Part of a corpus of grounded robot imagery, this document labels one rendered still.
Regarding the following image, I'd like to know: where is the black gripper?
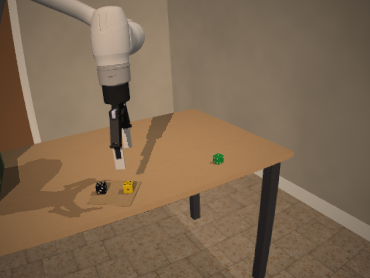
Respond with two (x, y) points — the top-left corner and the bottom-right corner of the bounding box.
(102, 82), (132, 170)

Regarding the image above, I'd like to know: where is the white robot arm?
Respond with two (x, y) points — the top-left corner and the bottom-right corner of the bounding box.
(31, 0), (145, 86)

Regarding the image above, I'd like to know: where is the black die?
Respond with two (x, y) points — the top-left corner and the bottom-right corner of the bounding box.
(95, 182), (107, 194)

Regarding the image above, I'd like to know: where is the yellow die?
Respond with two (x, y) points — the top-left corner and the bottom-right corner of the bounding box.
(123, 181), (134, 193)

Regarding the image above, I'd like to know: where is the green die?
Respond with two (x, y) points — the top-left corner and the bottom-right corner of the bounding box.
(213, 153), (224, 165)

